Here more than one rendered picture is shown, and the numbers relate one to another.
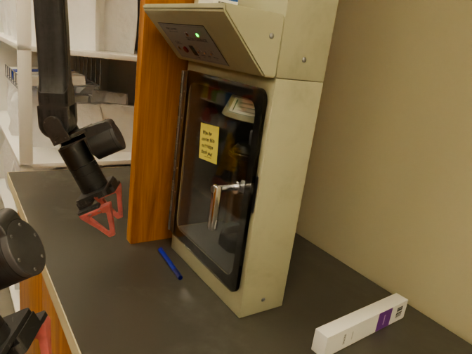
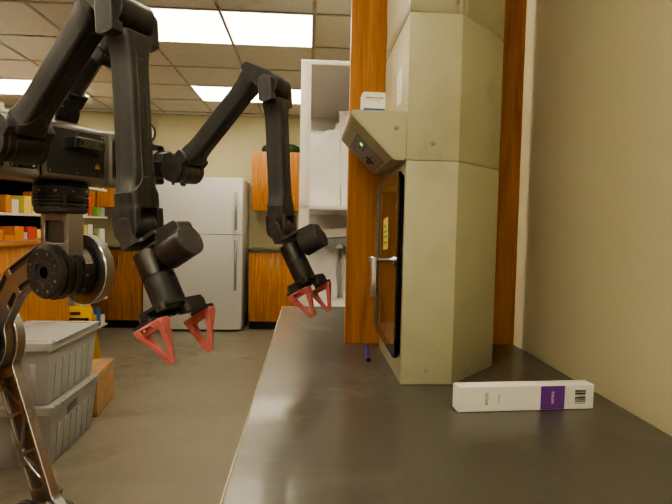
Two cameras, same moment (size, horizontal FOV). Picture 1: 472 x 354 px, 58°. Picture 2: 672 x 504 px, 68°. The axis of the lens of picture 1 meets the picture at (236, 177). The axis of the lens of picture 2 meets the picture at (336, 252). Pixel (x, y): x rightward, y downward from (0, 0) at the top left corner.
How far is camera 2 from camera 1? 0.57 m
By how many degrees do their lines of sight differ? 35
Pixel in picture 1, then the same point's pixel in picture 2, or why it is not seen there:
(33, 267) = (190, 248)
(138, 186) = (349, 288)
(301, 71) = (432, 153)
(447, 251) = (646, 331)
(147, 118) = (355, 228)
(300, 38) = (425, 127)
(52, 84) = (275, 199)
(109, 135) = (312, 233)
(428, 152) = (618, 225)
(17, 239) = (185, 232)
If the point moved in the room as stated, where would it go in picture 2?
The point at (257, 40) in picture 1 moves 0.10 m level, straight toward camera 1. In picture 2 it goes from (383, 132) to (359, 123)
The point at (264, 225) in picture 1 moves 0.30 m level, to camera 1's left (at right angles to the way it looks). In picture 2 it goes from (415, 291) to (299, 280)
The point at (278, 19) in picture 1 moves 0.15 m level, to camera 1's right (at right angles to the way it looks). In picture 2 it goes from (401, 115) to (473, 107)
